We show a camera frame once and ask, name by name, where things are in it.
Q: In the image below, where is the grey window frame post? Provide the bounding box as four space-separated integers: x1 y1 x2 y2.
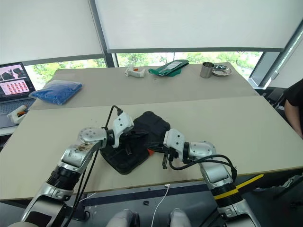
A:
88 0 120 69

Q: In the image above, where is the grey rounded robot leg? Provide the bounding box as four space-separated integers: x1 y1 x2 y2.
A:
106 209 141 227
168 208 192 227

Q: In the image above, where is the green pouch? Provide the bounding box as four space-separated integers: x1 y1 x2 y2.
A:
148 59 190 78

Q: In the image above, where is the person in black shirt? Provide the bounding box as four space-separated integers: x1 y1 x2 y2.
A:
283 79 303 140

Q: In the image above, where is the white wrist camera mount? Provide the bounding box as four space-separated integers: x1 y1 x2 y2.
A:
163 128 186 155
110 113 134 148

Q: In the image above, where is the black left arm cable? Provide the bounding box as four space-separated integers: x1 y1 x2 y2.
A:
63 105 124 227

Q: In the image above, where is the white glue gun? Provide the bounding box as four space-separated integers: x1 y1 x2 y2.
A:
125 64 147 79
6 105 30 125

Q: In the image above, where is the open laptop computer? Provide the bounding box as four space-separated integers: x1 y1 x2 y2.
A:
0 61 36 130

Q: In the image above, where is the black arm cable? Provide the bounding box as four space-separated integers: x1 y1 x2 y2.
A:
169 154 238 182
63 105 124 227

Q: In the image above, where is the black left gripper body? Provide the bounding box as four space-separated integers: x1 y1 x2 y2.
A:
119 129 143 149

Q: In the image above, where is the stainless steel cup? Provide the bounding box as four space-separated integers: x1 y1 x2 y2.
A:
200 61 215 79

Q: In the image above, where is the wide white roller blind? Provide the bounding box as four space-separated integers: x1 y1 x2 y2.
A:
94 0 303 54

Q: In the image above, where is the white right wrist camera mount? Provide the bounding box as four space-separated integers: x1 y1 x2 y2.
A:
163 128 186 155

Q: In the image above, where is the yellow tape strip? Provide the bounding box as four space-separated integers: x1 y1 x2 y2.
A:
211 174 265 200

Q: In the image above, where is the black chair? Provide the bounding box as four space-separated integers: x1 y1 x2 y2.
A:
260 87 288 112

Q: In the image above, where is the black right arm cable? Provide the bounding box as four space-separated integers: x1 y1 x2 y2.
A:
169 154 238 182

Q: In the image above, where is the blue plastic bag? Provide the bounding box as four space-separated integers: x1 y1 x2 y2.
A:
28 79 84 106

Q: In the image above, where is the stainless steel dish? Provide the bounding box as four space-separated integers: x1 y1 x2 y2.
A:
212 64 233 78

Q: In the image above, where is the thin white cable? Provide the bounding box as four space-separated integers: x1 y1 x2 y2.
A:
151 183 171 227

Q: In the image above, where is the black fabric pouch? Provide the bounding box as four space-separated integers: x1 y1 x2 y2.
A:
99 111 172 175

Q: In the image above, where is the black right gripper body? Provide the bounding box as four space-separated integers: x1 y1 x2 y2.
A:
163 146 180 164

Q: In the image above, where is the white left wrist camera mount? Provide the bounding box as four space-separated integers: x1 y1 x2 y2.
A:
110 113 134 148

